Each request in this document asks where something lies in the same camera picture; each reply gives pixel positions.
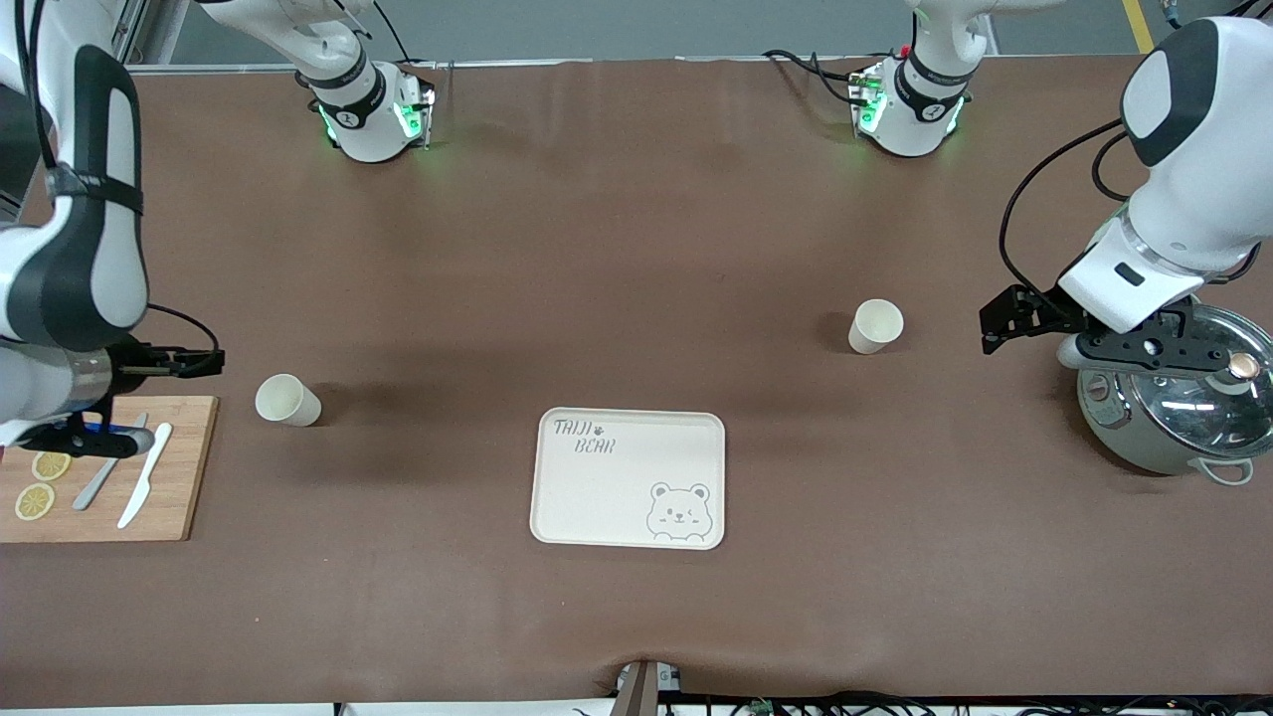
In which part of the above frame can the white plastic cup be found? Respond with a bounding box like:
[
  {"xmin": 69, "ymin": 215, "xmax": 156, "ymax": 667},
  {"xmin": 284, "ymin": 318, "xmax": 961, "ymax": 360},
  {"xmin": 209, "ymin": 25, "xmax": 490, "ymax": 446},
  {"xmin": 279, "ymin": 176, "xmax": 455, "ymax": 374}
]
[
  {"xmin": 847, "ymin": 298, "xmax": 905, "ymax": 355},
  {"xmin": 255, "ymin": 374, "xmax": 323, "ymax": 429}
]

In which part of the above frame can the grey-green cooking pot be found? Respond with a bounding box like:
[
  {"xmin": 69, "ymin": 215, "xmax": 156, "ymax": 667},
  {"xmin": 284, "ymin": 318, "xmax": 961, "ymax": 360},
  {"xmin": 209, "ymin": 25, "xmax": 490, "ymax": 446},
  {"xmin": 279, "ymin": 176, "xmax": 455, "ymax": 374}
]
[{"xmin": 1077, "ymin": 303, "xmax": 1273, "ymax": 486}]

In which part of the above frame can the grey plastic knife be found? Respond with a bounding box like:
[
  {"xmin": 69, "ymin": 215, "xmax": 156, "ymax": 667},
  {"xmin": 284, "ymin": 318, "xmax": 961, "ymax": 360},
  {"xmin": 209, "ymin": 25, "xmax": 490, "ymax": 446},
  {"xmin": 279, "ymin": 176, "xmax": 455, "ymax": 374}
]
[{"xmin": 73, "ymin": 413, "xmax": 149, "ymax": 512}]

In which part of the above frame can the white plastic knife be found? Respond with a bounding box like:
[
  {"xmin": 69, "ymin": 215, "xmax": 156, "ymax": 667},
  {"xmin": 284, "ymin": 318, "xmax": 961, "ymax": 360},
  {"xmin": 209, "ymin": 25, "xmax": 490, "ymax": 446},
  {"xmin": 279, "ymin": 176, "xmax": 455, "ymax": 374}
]
[{"xmin": 117, "ymin": 423, "xmax": 174, "ymax": 529}]

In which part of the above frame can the bamboo cutting board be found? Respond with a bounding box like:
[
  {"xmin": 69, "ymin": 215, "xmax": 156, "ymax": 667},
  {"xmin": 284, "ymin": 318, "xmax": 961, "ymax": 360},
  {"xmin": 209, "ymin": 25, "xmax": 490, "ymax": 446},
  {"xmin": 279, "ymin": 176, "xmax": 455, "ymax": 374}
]
[{"xmin": 0, "ymin": 396, "xmax": 219, "ymax": 544}]

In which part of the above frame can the glass pot lid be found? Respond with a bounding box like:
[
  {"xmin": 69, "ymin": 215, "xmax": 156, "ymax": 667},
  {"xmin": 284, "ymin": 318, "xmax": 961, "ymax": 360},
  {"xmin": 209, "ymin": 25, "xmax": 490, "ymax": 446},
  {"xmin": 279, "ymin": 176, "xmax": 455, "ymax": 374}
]
[{"xmin": 1127, "ymin": 306, "xmax": 1273, "ymax": 460}]

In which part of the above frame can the beige bear print tray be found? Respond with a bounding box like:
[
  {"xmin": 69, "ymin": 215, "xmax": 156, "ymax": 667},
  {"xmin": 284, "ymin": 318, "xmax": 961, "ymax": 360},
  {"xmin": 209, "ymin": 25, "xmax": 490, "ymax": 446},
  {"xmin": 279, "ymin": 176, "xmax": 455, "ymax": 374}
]
[{"xmin": 529, "ymin": 407, "xmax": 727, "ymax": 551}]

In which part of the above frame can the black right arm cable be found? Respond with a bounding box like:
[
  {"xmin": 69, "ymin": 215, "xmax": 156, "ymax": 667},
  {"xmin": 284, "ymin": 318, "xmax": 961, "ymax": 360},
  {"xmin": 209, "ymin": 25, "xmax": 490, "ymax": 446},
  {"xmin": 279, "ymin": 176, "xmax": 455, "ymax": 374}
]
[{"xmin": 15, "ymin": 0, "xmax": 222, "ymax": 355}]

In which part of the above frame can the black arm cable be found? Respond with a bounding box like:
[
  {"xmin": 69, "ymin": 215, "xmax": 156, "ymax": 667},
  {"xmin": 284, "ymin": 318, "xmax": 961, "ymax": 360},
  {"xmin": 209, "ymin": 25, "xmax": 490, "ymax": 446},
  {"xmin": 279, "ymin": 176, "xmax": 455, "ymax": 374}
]
[
  {"xmin": 999, "ymin": 117, "xmax": 1262, "ymax": 299},
  {"xmin": 15, "ymin": 0, "xmax": 222, "ymax": 355}
]

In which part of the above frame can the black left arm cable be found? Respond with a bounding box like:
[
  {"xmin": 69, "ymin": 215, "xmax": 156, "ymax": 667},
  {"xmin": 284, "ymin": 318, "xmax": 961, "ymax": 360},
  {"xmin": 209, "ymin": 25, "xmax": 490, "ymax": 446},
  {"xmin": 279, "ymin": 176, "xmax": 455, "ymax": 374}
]
[{"xmin": 999, "ymin": 117, "xmax": 1262, "ymax": 299}]

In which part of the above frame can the aluminium frame profile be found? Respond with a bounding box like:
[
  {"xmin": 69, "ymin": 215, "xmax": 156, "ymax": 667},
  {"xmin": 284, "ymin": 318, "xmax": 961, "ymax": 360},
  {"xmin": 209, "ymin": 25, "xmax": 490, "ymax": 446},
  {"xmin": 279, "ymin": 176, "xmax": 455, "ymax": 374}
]
[{"xmin": 99, "ymin": 0, "xmax": 200, "ymax": 73}]

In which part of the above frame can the black base cable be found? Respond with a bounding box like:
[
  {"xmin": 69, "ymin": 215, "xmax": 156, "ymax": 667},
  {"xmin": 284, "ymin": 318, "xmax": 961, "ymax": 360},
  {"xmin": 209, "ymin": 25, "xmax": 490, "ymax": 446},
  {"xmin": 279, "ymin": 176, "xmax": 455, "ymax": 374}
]
[
  {"xmin": 761, "ymin": 48, "xmax": 866, "ymax": 105},
  {"xmin": 373, "ymin": 0, "xmax": 417, "ymax": 67}
]

